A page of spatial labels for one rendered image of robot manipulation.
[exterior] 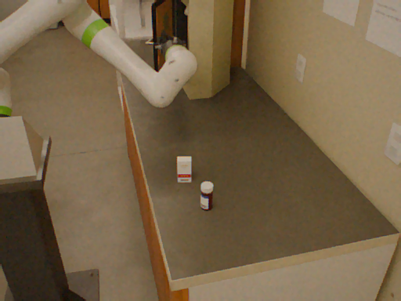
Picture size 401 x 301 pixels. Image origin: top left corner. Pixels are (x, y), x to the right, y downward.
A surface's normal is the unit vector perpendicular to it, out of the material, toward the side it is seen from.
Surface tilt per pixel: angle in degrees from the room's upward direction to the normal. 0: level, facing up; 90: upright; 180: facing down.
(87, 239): 0
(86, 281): 0
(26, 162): 90
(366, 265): 90
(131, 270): 0
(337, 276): 90
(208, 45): 90
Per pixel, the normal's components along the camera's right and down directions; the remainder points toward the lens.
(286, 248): 0.01, -0.85
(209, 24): 0.26, 0.52
